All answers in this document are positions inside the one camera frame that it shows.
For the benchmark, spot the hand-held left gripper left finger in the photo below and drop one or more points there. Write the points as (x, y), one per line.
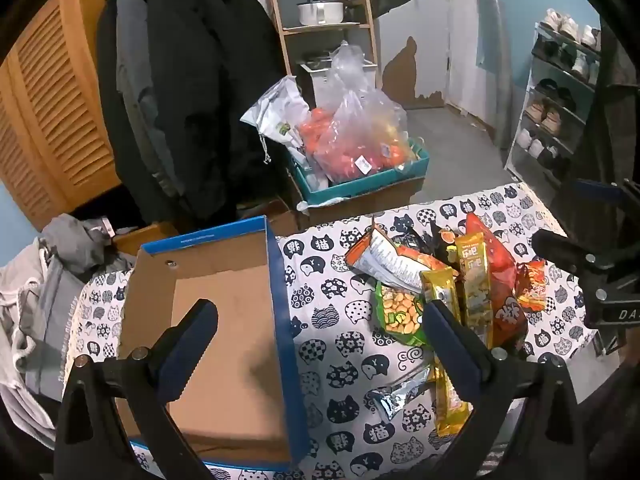
(187, 340)

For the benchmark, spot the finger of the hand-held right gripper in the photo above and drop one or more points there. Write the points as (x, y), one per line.
(600, 190)
(565, 251)

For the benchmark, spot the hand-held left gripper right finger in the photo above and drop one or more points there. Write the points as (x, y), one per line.
(452, 340)

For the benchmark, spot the bright red snack packet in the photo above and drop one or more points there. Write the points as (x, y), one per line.
(532, 285)

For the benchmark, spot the long yellow snack packet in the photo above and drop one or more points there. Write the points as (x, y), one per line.
(440, 285)

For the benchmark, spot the green pea snack bag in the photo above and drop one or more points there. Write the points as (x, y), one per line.
(397, 310)

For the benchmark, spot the large dark red snack bag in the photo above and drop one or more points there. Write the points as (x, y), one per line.
(502, 270)

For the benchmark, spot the blue-rimmed cardboard box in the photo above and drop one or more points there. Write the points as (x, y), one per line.
(225, 285)

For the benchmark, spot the silver foil snack packet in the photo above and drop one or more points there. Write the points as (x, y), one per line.
(395, 395)

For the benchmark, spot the dark noodle-picture snack packet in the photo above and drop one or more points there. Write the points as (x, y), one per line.
(445, 240)

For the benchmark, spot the black snack packet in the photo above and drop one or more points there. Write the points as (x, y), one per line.
(420, 241)

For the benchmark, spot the orange snack bag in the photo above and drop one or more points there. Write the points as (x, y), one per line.
(385, 260)

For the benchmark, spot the group of assorted shoes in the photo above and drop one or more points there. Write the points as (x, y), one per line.
(552, 120)

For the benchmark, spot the metal shoe rack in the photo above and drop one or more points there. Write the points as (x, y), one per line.
(550, 110)

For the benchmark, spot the cat-print tablecloth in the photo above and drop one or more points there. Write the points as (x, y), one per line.
(340, 310)

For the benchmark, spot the dark grey jacket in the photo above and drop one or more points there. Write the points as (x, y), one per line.
(85, 245)

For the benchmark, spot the light grey hoodie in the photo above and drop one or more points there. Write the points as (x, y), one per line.
(25, 320)

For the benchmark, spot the brown cardboard box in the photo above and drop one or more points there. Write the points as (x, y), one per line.
(350, 210)

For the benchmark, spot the teal cardboard tray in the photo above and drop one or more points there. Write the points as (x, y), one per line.
(360, 185)

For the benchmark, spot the white door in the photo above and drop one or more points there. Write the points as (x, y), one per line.
(475, 35)

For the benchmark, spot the clear plastic bag of fruit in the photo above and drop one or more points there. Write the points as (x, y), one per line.
(350, 145)

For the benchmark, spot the white foil bag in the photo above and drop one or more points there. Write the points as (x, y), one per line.
(280, 110)

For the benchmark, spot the black coat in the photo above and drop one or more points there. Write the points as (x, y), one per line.
(210, 85)

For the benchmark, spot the wooden louvered door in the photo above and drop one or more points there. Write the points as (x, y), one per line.
(60, 110)

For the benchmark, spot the grey coat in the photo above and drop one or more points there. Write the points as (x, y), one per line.
(132, 60)

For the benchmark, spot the wooden ladder shelf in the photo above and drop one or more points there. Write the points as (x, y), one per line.
(325, 26)

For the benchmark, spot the white cooking pot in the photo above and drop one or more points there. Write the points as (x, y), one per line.
(320, 12)

